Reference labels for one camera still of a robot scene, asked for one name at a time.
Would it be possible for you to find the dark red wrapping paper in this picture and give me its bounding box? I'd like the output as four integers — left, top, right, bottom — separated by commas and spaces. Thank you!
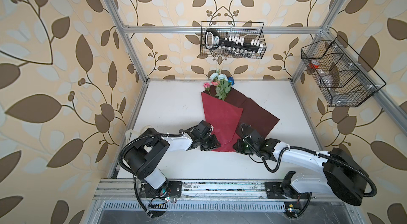
201, 86, 280, 152

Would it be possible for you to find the magenta fake rose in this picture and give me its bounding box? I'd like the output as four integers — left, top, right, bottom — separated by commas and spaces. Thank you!
203, 83, 211, 95

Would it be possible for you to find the light blue fake rose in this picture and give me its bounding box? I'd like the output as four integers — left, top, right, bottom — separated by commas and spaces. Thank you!
209, 70, 232, 101

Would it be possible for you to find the cream ribbon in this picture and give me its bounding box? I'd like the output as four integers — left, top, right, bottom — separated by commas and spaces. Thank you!
125, 125, 151, 144

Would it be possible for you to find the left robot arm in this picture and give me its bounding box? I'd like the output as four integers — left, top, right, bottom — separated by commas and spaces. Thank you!
118, 122, 221, 218

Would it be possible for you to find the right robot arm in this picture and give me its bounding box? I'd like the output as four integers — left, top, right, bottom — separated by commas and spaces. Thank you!
233, 123, 377, 218

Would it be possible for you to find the black tool in basket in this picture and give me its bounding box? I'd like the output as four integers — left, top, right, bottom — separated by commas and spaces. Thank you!
201, 28, 267, 53

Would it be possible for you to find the plastic bottle red cap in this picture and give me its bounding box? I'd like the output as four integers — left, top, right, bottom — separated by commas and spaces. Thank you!
309, 59, 341, 93

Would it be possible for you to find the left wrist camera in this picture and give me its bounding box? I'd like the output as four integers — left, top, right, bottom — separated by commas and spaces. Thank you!
196, 121, 213, 137

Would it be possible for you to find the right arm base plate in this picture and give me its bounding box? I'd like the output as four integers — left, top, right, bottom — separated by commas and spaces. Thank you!
265, 182, 309, 200

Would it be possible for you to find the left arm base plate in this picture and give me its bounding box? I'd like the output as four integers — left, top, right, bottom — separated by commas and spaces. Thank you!
139, 180, 183, 198

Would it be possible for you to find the back wire basket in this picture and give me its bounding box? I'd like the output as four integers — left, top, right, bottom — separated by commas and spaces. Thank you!
200, 21, 267, 59

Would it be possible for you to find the wire basket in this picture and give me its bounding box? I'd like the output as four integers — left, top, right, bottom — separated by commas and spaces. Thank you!
301, 35, 386, 107
200, 21, 267, 59

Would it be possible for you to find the right wire basket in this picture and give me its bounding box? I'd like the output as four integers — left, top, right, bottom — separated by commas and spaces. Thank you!
301, 35, 386, 107

